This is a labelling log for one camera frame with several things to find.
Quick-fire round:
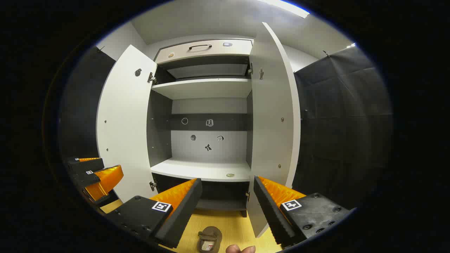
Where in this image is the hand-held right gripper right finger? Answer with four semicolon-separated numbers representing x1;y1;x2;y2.
253;176;355;248

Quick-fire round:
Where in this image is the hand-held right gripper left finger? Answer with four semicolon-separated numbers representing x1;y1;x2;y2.
105;178;203;249

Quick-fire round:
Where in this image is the brown fuzzy shoe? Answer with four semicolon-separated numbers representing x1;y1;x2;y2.
197;226;223;253

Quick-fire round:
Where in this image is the white cabinet door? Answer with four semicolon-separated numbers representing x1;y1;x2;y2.
246;22;301;239
96;45;158;203

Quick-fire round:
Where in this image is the white shoe cabinet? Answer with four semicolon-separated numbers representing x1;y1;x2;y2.
146;38;254;218

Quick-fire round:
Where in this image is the white cabinet shelf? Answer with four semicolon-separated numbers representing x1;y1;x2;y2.
151;78;252;100
150;158;252;182

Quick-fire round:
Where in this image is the ceiling light strip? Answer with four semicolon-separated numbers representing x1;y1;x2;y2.
257;0;310;19

